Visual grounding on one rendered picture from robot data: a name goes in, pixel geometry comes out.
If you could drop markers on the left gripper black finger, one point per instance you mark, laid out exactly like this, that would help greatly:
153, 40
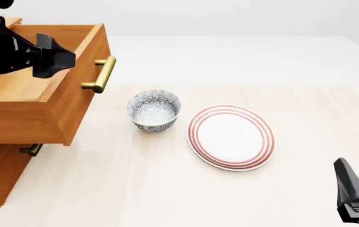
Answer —
64, 58

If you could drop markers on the closed wooden drawer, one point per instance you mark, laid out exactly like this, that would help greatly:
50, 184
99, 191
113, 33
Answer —
16, 165

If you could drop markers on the white plate with red rings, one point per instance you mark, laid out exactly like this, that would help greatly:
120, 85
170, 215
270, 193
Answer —
231, 138

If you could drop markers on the wide wooden drawer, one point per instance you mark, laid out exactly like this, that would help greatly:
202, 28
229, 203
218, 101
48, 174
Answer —
18, 123

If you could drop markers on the blue white patterned bowl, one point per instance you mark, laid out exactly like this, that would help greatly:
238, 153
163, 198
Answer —
154, 111

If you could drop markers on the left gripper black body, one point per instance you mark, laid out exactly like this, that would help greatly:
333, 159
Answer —
43, 63

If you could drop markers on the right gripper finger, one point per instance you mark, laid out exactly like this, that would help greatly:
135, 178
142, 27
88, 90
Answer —
351, 184

